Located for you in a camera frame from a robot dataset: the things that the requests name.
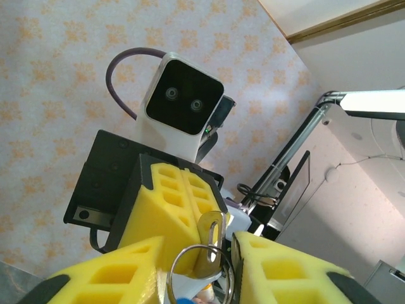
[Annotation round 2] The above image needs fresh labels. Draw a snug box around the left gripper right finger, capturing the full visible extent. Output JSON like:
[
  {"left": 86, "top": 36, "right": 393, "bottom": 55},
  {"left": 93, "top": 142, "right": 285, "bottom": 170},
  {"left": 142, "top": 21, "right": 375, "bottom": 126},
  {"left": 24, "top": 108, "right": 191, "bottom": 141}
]
[{"left": 232, "top": 230, "right": 380, "bottom": 304}]

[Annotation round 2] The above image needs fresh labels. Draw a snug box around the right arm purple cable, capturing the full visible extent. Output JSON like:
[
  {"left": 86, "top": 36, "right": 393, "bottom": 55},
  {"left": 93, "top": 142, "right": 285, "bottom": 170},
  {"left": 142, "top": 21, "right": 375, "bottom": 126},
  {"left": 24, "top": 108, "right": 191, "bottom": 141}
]
[{"left": 106, "top": 47, "right": 168, "bottom": 122}]

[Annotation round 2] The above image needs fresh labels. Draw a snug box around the blue plastic key tag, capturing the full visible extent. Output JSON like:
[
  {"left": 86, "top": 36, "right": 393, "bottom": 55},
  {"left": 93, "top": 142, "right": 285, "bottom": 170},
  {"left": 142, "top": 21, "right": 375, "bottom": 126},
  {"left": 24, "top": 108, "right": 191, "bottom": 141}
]
[{"left": 172, "top": 272, "right": 222, "bottom": 304}]

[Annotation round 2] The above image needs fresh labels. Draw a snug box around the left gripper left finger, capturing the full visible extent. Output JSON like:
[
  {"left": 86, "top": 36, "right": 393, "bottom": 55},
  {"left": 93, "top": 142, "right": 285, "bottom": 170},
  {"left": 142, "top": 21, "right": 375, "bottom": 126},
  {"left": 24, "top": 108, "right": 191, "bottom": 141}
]
[{"left": 18, "top": 236, "right": 166, "bottom": 304}]

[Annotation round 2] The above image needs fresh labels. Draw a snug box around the white light bar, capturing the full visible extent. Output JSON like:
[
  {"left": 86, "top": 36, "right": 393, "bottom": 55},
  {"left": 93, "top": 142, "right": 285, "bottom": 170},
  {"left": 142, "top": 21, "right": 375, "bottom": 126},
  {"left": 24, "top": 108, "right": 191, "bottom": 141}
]
[{"left": 337, "top": 89, "right": 405, "bottom": 121}]

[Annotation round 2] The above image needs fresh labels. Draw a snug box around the grey equipment box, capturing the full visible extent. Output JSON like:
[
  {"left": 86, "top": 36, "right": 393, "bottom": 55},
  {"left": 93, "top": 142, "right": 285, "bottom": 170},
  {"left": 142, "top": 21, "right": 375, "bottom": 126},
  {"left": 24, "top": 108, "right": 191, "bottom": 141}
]
[{"left": 363, "top": 259, "right": 405, "bottom": 304}]

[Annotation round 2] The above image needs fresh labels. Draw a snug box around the silver metal key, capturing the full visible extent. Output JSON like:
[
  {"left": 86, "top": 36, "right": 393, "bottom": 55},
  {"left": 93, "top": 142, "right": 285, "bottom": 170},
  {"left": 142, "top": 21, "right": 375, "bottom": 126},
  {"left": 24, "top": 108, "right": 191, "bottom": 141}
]
[{"left": 192, "top": 210, "right": 232, "bottom": 281}]

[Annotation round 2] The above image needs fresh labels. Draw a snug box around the orange patterned backdrop cloth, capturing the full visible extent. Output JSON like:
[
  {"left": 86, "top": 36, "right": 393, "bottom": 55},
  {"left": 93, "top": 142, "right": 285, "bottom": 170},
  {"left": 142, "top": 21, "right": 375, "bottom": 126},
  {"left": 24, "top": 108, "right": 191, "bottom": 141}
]
[{"left": 0, "top": 0, "right": 323, "bottom": 279}]

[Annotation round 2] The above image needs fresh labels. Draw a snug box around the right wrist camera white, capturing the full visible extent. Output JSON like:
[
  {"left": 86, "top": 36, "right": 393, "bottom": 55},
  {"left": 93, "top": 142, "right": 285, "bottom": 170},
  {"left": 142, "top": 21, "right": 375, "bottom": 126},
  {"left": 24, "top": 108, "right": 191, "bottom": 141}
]
[{"left": 135, "top": 51, "right": 225, "bottom": 165}]

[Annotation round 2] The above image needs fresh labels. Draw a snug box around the silver metal keyring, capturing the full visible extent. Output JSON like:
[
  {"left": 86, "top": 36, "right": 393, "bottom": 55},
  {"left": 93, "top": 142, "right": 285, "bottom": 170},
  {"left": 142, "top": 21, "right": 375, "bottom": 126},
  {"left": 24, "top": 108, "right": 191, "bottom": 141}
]
[{"left": 166, "top": 243, "right": 237, "bottom": 304}]

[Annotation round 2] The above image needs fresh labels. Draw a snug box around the silver aluminium frame post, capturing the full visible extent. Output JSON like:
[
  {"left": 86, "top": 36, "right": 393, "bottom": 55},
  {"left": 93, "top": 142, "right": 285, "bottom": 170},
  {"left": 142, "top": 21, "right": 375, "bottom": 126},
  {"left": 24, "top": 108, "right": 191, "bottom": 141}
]
[{"left": 242, "top": 91, "right": 341, "bottom": 213}]

